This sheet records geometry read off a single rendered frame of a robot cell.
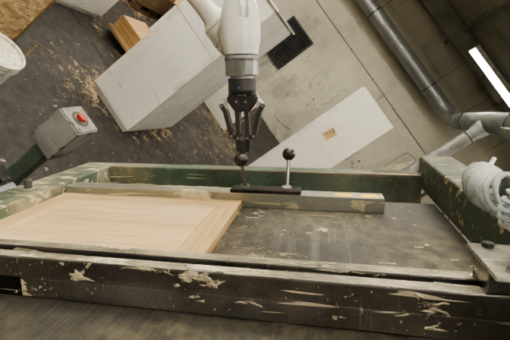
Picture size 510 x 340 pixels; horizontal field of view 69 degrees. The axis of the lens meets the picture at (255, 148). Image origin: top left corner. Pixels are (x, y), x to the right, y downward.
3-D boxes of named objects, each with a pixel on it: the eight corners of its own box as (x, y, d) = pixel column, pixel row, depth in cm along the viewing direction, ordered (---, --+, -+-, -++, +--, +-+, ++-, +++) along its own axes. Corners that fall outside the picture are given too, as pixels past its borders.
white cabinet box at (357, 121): (238, 174, 531) (362, 88, 479) (261, 207, 527) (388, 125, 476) (225, 181, 472) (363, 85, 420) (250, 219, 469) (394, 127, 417)
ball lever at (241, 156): (240, 185, 109) (234, 149, 101) (253, 185, 108) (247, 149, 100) (237, 194, 106) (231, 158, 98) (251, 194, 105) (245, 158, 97)
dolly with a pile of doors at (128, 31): (130, 38, 487) (146, 23, 479) (151, 70, 484) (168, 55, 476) (99, 27, 427) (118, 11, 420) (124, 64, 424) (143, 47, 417)
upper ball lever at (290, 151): (280, 193, 106) (283, 149, 110) (294, 194, 105) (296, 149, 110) (279, 190, 102) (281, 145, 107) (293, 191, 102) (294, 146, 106)
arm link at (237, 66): (229, 57, 104) (229, 79, 105) (220, 55, 95) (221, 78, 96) (261, 56, 102) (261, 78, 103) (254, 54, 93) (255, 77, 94)
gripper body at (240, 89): (259, 77, 102) (260, 111, 104) (230, 77, 104) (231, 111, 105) (254, 77, 95) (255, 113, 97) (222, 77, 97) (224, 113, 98)
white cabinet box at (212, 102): (213, 102, 637) (246, 77, 619) (232, 129, 634) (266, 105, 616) (203, 101, 594) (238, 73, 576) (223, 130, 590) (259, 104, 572)
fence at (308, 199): (76, 193, 120) (74, 181, 120) (381, 207, 103) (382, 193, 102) (65, 198, 115) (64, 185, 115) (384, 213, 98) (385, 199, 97)
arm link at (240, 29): (265, 53, 94) (255, 57, 107) (264, -11, 92) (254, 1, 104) (223, 54, 92) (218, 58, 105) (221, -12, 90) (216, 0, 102)
